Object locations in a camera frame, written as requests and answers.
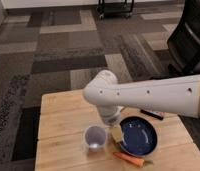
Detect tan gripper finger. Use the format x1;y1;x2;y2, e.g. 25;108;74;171
110;125;123;143

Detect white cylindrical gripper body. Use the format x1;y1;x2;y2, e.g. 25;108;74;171
98;106;123;126

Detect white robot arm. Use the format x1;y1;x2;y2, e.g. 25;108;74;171
83;70;200;126

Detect orange red pepper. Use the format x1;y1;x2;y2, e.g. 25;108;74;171
113;152;152;167

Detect dark blue bowl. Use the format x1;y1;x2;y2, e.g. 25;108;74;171
119;116;158;157

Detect brown black rectangular box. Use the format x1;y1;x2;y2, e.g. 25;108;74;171
140;109;164;120

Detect black office chair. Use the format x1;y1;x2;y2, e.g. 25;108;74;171
167;0;200;75

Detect black wheeled cart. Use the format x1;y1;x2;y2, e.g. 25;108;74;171
96;0;135;19

